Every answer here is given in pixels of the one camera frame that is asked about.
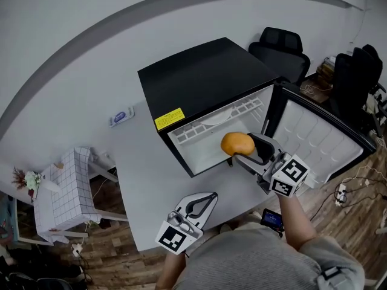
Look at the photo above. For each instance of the white plate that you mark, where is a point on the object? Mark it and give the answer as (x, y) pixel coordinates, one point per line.
(216, 119)

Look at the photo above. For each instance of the person's right forearm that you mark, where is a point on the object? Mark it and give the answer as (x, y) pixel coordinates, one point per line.
(294, 222)

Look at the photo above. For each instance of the white and red flower bouquet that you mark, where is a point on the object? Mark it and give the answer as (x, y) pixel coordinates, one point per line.
(31, 180)

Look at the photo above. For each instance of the person's grey shirt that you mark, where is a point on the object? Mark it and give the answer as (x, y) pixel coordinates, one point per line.
(257, 261)

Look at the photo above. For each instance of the person's left forearm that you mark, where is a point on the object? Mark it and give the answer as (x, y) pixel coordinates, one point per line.
(170, 272)

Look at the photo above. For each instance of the wet wipes packet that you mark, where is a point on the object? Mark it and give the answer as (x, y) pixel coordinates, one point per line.
(121, 116)

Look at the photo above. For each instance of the person's light shoe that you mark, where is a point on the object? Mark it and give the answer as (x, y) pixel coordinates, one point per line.
(225, 229)

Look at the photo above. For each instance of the small black screen device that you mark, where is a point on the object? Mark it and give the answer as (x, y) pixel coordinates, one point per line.
(270, 217)

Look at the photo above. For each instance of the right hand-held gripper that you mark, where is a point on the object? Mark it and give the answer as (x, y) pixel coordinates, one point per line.
(290, 174)

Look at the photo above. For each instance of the small brown cup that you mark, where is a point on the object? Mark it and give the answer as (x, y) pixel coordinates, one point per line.
(59, 165)

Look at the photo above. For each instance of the black mini fridge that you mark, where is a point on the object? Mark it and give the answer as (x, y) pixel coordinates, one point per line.
(196, 77)

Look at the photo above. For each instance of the white tiled side table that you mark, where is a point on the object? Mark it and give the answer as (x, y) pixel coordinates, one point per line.
(104, 174)

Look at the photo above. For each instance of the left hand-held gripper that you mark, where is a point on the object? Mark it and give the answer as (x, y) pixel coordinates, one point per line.
(172, 237)

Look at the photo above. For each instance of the orange fruit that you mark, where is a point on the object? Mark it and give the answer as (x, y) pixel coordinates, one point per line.
(237, 143)

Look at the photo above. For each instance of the black mesh office chair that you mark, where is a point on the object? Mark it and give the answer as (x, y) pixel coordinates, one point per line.
(373, 59)
(278, 59)
(350, 80)

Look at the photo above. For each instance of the small white power strip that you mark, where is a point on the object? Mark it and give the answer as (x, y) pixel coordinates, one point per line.
(76, 250)

